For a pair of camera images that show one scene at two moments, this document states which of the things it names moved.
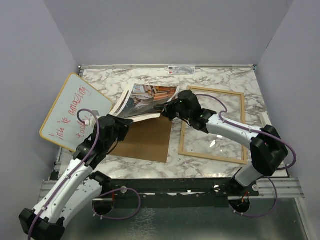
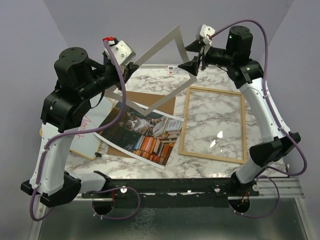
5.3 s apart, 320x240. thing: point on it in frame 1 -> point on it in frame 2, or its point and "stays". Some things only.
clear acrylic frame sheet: x=198 y=142 stays
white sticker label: x=181 y=70 stays
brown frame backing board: x=148 y=139 -> x=145 y=101
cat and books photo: x=140 y=102 -> x=151 y=137
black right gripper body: x=173 y=109 -> x=220 y=57
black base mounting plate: x=176 y=193 stays
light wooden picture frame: x=189 y=88 stays
